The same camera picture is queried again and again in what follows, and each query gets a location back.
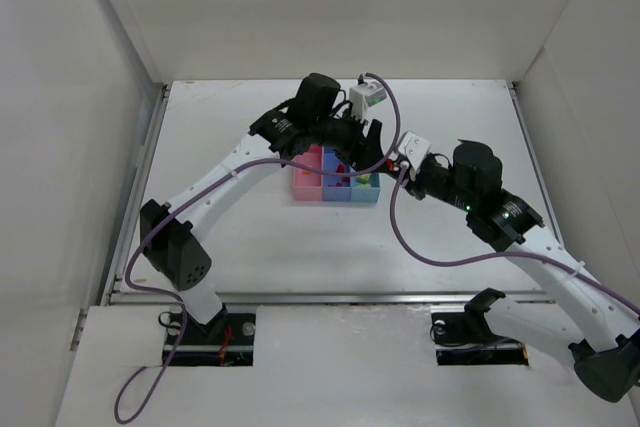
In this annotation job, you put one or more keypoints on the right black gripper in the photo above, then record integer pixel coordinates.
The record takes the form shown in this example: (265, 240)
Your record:
(409, 179)

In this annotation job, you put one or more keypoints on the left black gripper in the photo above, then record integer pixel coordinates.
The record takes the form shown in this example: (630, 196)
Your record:
(360, 140)

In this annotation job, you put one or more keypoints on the yellow-green lego block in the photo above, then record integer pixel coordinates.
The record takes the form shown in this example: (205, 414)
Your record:
(365, 179)

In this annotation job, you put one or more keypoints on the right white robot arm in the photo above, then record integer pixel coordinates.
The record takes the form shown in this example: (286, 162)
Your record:
(601, 339)

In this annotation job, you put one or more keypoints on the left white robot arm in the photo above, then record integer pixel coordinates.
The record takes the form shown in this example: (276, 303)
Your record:
(171, 233)

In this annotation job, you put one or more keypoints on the light blue container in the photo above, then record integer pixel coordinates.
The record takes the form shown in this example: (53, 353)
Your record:
(369, 193)

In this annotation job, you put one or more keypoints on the dark blue container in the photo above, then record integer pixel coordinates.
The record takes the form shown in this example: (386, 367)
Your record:
(333, 189)

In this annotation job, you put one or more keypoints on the pink container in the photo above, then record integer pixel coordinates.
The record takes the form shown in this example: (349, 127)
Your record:
(308, 188)

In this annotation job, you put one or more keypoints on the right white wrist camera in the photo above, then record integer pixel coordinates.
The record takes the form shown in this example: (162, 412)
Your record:
(413, 149)

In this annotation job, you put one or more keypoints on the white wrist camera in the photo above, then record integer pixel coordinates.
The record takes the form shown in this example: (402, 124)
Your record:
(413, 149)
(365, 94)

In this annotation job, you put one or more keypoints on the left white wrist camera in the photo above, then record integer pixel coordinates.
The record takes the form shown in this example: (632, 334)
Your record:
(365, 94)

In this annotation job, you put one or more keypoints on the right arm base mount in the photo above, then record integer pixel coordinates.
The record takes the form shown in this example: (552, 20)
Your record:
(463, 337)

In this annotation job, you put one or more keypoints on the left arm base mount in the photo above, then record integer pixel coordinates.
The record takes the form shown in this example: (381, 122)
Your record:
(227, 341)

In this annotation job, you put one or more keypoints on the metal front rail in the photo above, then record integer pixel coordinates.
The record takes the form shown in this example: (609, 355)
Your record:
(276, 298)

